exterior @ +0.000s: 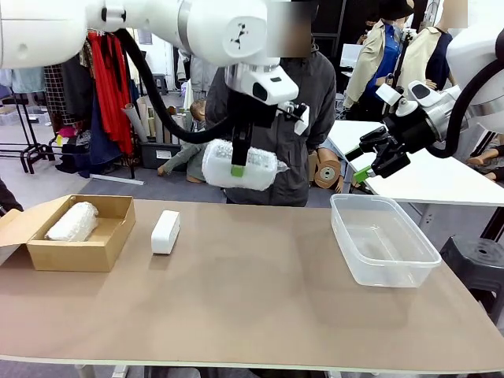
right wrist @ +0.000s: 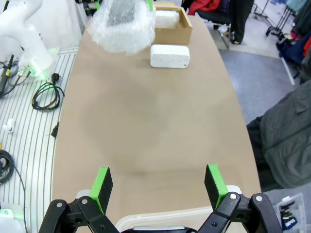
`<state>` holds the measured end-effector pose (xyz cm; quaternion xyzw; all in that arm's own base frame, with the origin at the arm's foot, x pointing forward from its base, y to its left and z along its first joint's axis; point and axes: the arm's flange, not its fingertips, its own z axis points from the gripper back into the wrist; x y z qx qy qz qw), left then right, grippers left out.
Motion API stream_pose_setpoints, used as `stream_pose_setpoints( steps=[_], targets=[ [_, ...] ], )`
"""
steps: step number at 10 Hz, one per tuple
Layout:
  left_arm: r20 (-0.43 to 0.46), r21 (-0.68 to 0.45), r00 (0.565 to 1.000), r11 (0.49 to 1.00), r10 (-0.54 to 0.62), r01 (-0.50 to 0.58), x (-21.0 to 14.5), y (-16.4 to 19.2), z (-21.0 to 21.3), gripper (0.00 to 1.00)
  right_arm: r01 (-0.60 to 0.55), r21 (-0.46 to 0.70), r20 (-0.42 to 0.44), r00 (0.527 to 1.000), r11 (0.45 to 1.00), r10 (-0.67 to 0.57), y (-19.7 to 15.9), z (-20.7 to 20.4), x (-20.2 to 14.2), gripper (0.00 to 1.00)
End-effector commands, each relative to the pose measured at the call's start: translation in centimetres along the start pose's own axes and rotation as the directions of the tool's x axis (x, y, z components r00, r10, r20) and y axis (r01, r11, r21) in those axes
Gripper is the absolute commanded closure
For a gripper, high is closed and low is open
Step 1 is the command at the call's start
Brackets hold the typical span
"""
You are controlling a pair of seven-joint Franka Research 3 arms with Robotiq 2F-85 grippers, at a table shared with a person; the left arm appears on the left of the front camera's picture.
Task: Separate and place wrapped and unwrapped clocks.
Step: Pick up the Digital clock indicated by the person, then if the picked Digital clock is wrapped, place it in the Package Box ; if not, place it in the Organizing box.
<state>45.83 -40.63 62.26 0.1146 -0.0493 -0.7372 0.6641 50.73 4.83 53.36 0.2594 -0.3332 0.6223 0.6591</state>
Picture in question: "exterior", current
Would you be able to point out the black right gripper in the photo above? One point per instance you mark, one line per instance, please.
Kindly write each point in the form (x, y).
(413, 130)

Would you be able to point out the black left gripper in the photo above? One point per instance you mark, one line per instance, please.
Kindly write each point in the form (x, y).
(252, 112)

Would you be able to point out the bubble-wrapped clock showing display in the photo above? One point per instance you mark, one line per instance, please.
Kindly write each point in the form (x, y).
(260, 169)

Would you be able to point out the unwrapped white clock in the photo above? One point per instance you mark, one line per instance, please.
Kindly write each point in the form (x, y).
(166, 230)

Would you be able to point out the bubble-wrapped white clock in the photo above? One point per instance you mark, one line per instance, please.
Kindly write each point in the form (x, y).
(73, 222)

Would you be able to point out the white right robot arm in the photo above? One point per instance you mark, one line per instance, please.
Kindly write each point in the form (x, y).
(476, 71)

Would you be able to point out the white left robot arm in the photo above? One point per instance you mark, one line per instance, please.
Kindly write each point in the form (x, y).
(118, 27)

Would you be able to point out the white table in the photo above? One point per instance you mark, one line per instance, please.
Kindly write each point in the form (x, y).
(433, 181)

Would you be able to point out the dark storage bin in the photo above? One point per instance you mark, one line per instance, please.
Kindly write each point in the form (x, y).
(157, 155)

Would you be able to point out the person in dark grey jacket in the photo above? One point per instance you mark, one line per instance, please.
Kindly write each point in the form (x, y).
(315, 98)

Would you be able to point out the mannequin beige jacket blue shirt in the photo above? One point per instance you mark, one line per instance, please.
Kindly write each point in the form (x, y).
(378, 59)

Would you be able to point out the bystander in grey hoodie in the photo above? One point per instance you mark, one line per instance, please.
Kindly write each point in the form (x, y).
(197, 71)

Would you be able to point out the clear plastic container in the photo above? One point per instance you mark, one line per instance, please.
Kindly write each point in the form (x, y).
(382, 244)

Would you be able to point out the black tripod pole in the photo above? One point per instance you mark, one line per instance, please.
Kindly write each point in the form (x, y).
(401, 55)

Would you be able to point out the cream paper roll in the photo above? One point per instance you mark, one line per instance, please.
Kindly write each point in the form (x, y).
(143, 114)

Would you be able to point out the grey step stool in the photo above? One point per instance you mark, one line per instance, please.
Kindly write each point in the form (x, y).
(159, 83)

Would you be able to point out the mannequin cream jacket navy top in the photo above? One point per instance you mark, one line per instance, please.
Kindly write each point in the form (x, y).
(429, 51)

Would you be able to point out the grey paper roll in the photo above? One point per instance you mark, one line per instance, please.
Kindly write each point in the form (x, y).
(134, 122)

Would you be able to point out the bystander holding phone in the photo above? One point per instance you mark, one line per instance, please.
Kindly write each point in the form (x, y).
(368, 27)

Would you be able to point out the white bar on floor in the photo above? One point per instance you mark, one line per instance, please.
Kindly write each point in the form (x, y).
(118, 180)

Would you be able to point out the navy hanging garment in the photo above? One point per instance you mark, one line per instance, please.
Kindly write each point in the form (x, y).
(103, 141)

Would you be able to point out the black mannequin hat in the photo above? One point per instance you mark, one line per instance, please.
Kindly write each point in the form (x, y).
(397, 8)

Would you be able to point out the black plastic stool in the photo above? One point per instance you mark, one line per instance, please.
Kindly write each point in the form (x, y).
(476, 260)

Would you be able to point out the red dress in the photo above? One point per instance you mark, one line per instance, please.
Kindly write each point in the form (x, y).
(108, 90)

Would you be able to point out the black hanging garment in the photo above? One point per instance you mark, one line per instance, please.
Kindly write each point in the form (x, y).
(76, 86)

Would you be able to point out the open cardboard box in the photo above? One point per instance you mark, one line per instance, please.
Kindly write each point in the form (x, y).
(78, 256)

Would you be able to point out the checkered dark garment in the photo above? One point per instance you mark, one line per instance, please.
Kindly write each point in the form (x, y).
(55, 94)

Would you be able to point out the black clothes rack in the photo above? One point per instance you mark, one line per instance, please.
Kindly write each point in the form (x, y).
(27, 153)

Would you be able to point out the light blue garment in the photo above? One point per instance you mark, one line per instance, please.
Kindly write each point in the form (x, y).
(27, 78)

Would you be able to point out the dark-sleeved bystander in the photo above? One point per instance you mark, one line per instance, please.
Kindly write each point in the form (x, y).
(10, 197)

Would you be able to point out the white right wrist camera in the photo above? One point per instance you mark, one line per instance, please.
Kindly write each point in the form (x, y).
(389, 94)

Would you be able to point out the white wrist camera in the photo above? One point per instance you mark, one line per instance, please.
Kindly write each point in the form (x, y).
(301, 120)
(389, 94)

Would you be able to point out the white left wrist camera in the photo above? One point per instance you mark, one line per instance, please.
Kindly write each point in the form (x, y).
(301, 120)

